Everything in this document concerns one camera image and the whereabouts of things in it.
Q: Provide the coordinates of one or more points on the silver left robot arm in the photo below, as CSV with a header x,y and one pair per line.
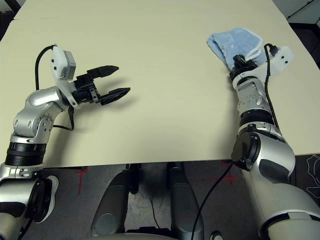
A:
x,y
32,120

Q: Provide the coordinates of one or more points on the black foam floor mat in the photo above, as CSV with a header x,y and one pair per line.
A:
x,y
306,40
5,20

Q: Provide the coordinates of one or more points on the black and white sneaker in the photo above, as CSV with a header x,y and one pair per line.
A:
x,y
51,197

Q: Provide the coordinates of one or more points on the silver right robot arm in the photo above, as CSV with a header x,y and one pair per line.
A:
x,y
262,155

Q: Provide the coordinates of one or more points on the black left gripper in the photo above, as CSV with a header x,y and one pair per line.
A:
x,y
85,91

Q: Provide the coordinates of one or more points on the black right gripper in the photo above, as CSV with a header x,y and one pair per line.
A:
x,y
242,65

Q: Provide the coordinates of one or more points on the grey robot right leg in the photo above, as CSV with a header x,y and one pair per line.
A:
x,y
185,200

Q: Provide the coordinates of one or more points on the black stand bar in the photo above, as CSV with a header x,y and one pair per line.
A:
x,y
302,10

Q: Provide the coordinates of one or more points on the light blue terry towel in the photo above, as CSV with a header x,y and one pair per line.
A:
x,y
235,45

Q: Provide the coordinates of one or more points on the grey robot torso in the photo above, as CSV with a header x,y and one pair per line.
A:
x,y
135,236

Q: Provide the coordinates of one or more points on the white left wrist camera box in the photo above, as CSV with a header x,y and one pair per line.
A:
x,y
62,67

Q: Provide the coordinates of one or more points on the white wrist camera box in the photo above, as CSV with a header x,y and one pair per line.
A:
x,y
280,62
62,67

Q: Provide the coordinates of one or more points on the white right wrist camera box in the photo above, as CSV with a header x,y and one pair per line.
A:
x,y
280,62

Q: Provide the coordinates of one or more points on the black mat with white outlines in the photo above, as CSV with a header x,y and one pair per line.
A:
x,y
310,180

